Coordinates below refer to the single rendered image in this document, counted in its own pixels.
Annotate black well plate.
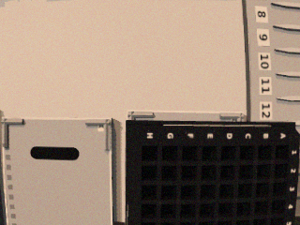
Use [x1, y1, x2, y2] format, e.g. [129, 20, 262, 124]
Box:
[126, 120, 300, 225]

